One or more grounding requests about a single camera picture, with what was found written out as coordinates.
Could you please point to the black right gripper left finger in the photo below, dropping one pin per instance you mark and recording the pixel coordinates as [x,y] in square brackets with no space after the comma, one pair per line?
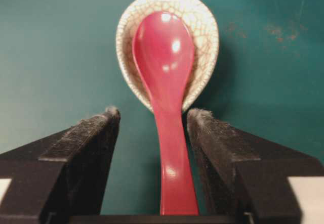
[62,175]

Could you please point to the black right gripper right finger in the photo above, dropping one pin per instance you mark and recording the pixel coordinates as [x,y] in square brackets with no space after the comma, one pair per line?
[253,179]

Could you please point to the pink plastic spoon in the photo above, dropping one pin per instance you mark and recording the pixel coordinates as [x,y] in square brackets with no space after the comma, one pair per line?
[163,52]

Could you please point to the speckled egg-shaped spoon rest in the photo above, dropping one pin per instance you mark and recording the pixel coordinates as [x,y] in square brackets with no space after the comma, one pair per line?
[203,29]

